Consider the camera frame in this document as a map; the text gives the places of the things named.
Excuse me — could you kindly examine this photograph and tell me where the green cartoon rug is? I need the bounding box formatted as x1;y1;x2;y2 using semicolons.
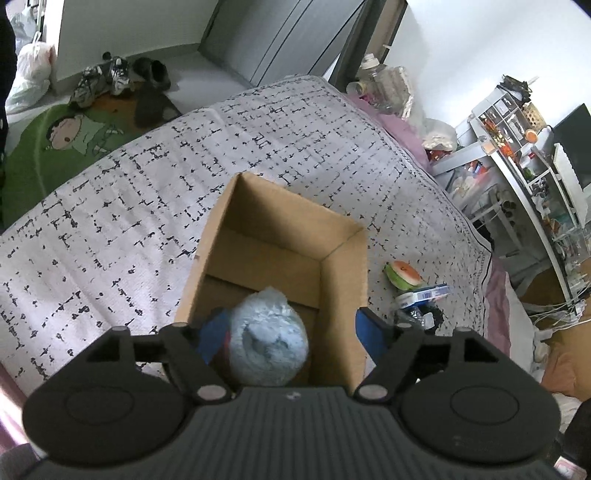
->
0;90;183;227

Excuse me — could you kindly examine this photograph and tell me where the cardboard box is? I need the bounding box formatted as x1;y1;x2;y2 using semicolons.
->
174;172;370;391

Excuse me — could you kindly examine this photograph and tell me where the clear plastic bottle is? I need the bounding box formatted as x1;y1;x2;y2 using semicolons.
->
358;53;416;114

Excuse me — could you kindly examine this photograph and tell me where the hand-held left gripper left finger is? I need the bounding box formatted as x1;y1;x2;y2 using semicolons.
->
85;308;232;405

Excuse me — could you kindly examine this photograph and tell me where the watermelon slice plush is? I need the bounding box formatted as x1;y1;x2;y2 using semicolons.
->
385;261;424;291

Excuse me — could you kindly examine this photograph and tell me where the light blue plush ball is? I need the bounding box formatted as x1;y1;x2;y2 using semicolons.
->
228;286;310;387

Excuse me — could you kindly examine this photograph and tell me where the white shelf unit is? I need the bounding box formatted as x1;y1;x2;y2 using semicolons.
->
431;76;591;305

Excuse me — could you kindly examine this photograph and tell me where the blue white packet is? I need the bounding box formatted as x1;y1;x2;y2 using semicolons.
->
394;284;451;311

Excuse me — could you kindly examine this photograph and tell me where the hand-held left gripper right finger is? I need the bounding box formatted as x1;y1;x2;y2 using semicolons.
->
353;307;498;402

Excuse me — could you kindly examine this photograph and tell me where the black monitor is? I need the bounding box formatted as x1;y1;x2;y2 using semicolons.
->
551;104;591;191

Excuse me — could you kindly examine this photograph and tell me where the crumpled white bag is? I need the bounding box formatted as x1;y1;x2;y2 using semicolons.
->
411;117;459;149

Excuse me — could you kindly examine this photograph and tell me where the white plastic bag red print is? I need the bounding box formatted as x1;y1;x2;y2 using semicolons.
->
16;43;57;82

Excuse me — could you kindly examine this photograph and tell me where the black crinkled wrapper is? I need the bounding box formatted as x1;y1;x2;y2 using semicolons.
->
396;307;445;330

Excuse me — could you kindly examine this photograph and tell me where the grey wardrobe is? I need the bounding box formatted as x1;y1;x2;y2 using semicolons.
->
198;0;375;86

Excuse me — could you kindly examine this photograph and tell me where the pair of black shoes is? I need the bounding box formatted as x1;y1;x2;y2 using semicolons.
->
130;58;172;91

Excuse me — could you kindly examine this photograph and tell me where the grey white sneaker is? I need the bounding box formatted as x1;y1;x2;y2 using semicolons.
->
108;56;131;97
69;66;105;110

